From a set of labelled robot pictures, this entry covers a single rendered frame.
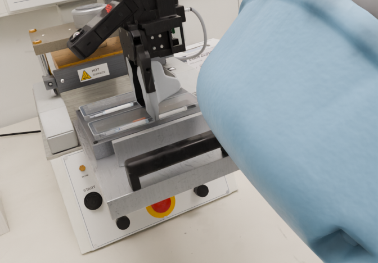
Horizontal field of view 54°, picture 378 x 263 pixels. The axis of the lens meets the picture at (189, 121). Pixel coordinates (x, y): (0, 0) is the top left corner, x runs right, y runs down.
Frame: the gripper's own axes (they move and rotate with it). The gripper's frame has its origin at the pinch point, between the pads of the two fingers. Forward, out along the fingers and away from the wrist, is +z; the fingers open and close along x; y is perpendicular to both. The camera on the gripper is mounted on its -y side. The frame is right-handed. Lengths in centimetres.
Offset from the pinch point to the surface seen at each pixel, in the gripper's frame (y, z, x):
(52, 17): -5, -6, 86
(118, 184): -8.6, 4.3, -12.3
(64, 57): -8.2, -4.7, 28.1
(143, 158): -5.2, 0.2, -14.7
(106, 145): -8.0, 2.4, -3.9
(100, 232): -12.3, 23.4, 3.8
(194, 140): 2.0, 0.2, -14.8
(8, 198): -30, 26, 33
